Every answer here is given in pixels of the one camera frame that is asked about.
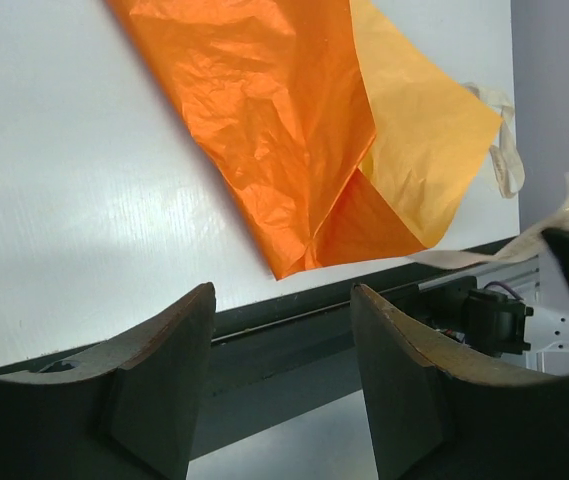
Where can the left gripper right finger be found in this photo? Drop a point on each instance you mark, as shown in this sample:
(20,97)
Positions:
(440,410)

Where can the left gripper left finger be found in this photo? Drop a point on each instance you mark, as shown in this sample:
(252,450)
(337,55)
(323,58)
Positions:
(123,409)

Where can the cream printed ribbon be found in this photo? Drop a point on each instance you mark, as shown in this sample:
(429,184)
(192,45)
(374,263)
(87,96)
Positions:
(492,202)

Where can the orange wrapping paper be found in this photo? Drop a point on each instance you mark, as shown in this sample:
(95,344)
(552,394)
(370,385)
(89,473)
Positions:
(339,141)

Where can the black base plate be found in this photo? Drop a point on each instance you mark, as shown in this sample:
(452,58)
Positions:
(275,359)

